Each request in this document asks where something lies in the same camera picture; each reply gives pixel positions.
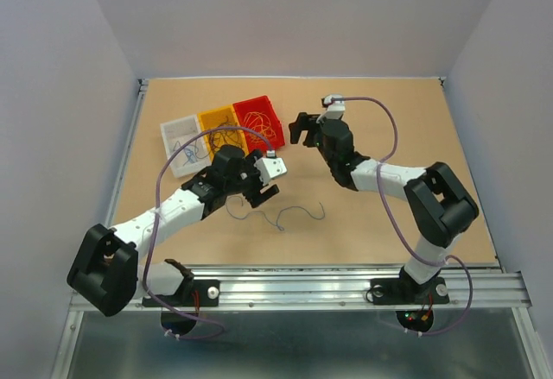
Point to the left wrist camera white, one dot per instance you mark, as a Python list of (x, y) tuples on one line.
[(270, 167)]

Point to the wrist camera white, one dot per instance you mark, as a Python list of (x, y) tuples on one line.
[(334, 108), (270, 167)]

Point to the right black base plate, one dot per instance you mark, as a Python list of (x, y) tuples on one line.
[(398, 292)]

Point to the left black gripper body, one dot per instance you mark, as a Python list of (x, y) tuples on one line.
[(251, 182)]

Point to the aluminium rail frame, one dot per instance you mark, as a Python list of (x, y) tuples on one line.
[(293, 277)]

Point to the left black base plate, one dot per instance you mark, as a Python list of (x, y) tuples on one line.
[(203, 294)]

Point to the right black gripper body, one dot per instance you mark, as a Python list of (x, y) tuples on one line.
[(314, 136)]

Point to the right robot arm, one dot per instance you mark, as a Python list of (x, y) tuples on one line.
[(440, 205)]

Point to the red plastic bin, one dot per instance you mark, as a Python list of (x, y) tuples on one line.
[(259, 115)]

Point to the white plastic bin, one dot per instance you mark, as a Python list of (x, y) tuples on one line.
[(194, 156)]

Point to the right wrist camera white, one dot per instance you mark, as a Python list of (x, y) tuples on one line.
[(334, 108)]

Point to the yellow plastic bin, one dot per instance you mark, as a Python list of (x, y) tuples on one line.
[(222, 117)]

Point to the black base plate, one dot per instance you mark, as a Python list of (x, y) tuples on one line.
[(203, 294), (398, 292)]

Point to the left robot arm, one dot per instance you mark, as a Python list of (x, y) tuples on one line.
[(113, 265)]

